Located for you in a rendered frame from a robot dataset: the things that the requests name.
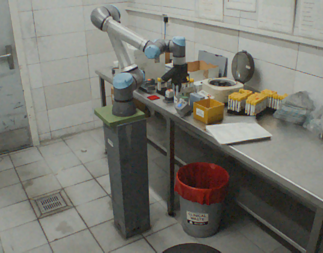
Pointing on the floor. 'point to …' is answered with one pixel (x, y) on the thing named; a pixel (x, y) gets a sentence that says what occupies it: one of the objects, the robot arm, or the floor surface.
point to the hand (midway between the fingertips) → (175, 96)
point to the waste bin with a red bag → (201, 197)
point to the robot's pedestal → (129, 176)
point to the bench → (283, 178)
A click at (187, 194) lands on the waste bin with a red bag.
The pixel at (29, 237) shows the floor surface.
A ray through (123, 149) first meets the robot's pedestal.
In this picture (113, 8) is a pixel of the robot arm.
